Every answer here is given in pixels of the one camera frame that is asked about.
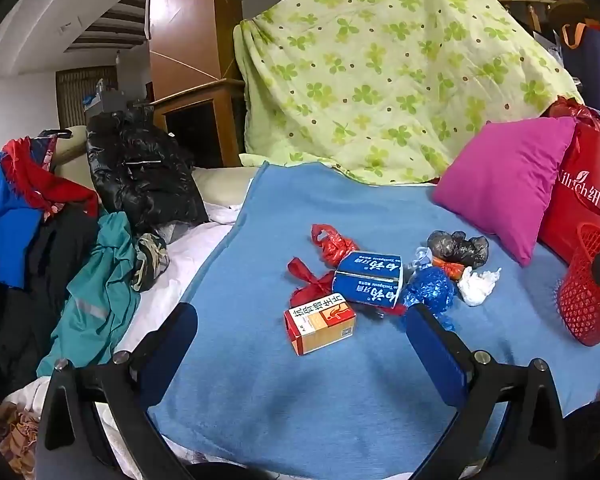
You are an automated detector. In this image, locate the patterned scarf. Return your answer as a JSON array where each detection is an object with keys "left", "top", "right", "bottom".
[{"left": 132, "top": 232, "right": 171, "bottom": 293}]

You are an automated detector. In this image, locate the blue garment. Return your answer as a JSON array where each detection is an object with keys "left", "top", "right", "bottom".
[{"left": 0, "top": 145, "right": 46, "bottom": 288}]

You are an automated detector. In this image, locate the blue plastic bag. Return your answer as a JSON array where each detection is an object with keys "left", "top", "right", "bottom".
[{"left": 402, "top": 266, "right": 456, "bottom": 331}]

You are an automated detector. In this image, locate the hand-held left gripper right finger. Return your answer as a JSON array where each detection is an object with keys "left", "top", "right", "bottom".
[{"left": 405, "top": 304, "right": 568, "bottom": 480}]

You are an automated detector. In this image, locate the green clover print quilt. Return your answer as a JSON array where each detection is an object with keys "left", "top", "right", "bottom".
[{"left": 232, "top": 0, "right": 586, "bottom": 186}]

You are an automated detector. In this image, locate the brown patterned cloth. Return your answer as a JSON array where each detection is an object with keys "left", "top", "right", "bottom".
[{"left": 0, "top": 400, "right": 46, "bottom": 480}]

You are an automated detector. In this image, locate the black puffer jacket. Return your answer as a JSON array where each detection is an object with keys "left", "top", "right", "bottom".
[{"left": 85, "top": 110, "right": 211, "bottom": 233}]

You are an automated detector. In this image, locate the magenta pillow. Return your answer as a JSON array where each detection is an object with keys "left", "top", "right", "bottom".
[{"left": 432, "top": 116, "right": 578, "bottom": 267}]

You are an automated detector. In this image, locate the small orange plastic bag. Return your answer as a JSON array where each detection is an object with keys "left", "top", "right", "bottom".
[{"left": 432, "top": 258, "right": 463, "bottom": 279}]

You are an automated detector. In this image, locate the straw hat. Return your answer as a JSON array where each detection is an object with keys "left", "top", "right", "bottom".
[{"left": 547, "top": 0, "right": 591, "bottom": 23}]

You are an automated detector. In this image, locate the wooden column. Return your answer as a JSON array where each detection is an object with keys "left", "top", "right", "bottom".
[{"left": 147, "top": 0, "right": 243, "bottom": 103}]

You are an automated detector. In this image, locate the black plastic bag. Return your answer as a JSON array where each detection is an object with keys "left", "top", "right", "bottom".
[{"left": 426, "top": 230, "right": 490, "bottom": 281}]

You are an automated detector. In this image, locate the wooden cabinet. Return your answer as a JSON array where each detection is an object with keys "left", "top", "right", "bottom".
[{"left": 152, "top": 78, "right": 246, "bottom": 168}]

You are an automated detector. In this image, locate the knotted red plastic bag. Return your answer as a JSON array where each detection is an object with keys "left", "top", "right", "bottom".
[{"left": 311, "top": 223, "right": 361, "bottom": 267}]

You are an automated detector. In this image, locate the crumpled red plastic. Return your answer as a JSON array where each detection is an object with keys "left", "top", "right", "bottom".
[{"left": 545, "top": 96, "right": 600, "bottom": 136}]

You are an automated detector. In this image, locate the blue and white carton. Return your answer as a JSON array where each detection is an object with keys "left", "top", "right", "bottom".
[{"left": 331, "top": 251, "right": 405, "bottom": 308}]

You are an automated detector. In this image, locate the white face mask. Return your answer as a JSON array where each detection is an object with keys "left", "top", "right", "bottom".
[{"left": 457, "top": 267, "right": 502, "bottom": 307}]

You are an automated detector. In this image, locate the black garment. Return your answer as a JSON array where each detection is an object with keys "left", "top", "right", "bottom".
[{"left": 0, "top": 205, "right": 101, "bottom": 406}]

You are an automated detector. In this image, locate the grey appliance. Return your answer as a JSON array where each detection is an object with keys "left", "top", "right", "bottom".
[{"left": 82, "top": 80, "right": 153, "bottom": 116}]

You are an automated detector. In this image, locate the white bed sheet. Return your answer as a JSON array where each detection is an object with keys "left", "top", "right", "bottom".
[{"left": 2, "top": 205, "right": 241, "bottom": 480}]

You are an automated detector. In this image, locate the blue blanket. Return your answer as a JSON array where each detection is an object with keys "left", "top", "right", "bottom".
[{"left": 147, "top": 160, "right": 600, "bottom": 480}]

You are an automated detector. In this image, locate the red plastic basket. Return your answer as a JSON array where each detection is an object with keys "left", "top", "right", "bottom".
[{"left": 557, "top": 223, "right": 600, "bottom": 347}]

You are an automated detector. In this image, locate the clear plastic wrapper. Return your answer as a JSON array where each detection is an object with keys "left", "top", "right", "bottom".
[{"left": 407, "top": 247, "right": 433, "bottom": 286}]

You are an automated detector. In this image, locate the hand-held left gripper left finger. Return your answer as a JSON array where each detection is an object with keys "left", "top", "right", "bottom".
[{"left": 35, "top": 302, "right": 201, "bottom": 480}]

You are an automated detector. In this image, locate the navy bag with orange handles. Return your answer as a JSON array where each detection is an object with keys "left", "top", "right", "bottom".
[{"left": 560, "top": 20, "right": 600, "bottom": 101}]

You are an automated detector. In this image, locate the orange and white medicine box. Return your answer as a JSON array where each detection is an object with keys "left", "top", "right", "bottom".
[{"left": 284, "top": 297, "right": 357, "bottom": 357}]

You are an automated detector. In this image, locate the beige cushion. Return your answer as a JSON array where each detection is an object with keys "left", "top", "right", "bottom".
[{"left": 192, "top": 165, "right": 256, "bottom": 208}]

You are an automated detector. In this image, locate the red shopping bag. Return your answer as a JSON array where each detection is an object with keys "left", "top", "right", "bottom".
[{"left": 537, "top": 120, "right": 600, "bottom": 266}]

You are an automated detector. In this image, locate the teal jacket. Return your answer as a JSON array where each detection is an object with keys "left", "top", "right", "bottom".
[{"left": 37, "top": 210, "right": 143, "bottom": 378}]

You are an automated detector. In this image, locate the wooden slat screen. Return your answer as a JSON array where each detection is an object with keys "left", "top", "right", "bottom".
[{"left": 55, "top": 65, "right": 118, "bottom": 128}]

